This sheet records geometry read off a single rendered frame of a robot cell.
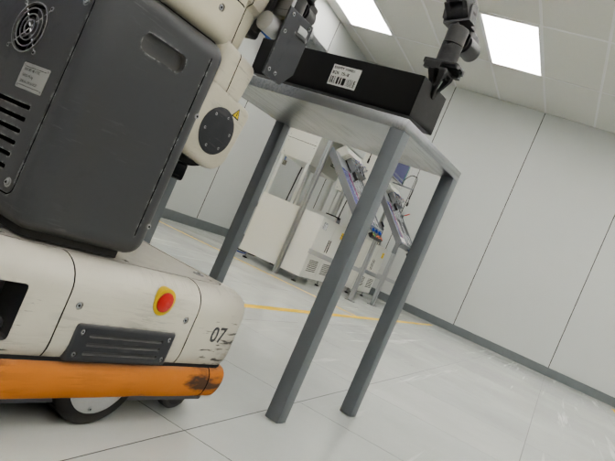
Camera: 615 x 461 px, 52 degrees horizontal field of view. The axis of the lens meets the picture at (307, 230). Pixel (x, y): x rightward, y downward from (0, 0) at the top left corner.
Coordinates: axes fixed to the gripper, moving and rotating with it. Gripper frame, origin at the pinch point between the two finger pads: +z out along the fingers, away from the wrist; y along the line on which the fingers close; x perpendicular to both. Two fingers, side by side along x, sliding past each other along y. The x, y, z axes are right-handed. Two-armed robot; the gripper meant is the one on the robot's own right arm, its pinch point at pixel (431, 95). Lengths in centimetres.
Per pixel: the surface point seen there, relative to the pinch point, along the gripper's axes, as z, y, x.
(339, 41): -174, 395, -497
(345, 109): 14.2, 11.4, 19.9
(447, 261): 31, 197, -624
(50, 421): 90, 1, 83
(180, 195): 74, 369, -310
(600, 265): -32, 32, -651
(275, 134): 21, 61, -21
